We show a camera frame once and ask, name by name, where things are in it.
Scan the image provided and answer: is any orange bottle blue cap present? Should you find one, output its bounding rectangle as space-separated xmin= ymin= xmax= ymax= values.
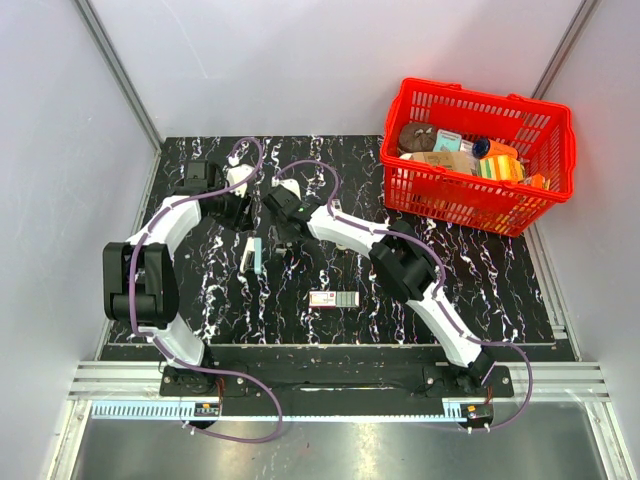
xmin=472 ymin=137 xmax=519 ymax=159

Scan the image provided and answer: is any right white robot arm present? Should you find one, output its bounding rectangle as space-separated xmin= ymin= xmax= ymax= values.
xmin=263 ymin=185 xmax=495 ymax=396

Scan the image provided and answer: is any staple box with staples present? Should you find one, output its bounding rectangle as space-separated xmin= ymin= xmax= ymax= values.
xmin=309 ymin=291 xmax=360 ymax=308

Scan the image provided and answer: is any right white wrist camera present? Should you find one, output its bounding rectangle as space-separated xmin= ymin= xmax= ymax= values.
xmin=271 ymin=178 xmax=301 ymax=199

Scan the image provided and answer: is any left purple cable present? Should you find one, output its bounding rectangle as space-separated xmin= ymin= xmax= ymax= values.
xmin=127 ymin=136 xmax=284 ymax=443

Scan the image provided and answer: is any orange small package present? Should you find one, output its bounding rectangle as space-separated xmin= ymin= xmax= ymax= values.
xmin=520 ymin=174 xmax=550 ymax=190

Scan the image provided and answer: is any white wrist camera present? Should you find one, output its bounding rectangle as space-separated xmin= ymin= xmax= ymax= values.
xmin=226 ymin=163 xmax=253 ymax=198
xmin=271 ymin=178 xmax=301 ymax=199

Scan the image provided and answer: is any teal small box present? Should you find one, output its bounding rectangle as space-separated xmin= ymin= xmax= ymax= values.
xmin=433 ymin=129 xmax=462 ymax=152

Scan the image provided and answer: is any cardboard box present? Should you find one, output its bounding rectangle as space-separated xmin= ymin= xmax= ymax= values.
xmin=400 ymin=151 xmax=477 ymax=175

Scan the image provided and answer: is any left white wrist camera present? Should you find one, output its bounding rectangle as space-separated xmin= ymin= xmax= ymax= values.
xmin=226 ymin=163 xmax=253 ymax=198

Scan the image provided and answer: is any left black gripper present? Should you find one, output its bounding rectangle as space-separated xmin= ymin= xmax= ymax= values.
xmin=208 ymin=183 xmax=254 ymax=233

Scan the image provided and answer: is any red plastic basket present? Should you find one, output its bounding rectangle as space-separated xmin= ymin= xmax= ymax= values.
xmin=379 ymin=78 xmax=577 ymax=237

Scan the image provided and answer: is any brown round object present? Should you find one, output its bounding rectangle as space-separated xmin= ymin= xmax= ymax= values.
xmin=398 ymin=122 xmax=438 ymax=154

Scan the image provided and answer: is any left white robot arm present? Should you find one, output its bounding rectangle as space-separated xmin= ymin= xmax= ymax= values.
xmin=102 ymin=161 xmax=256 ymax=396

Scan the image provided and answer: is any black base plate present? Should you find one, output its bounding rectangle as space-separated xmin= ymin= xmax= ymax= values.
xmin=159 ymin=345 xmax=514 ymax=417

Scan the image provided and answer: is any aluminium rail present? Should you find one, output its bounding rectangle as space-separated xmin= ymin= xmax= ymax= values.
xmin=68 ymin=362 xmax=609 ymax=423

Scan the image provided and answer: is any yellow green sponge pack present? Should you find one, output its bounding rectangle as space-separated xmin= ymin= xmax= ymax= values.
xmin=477 ymin=155 xmax=525 ymax=182

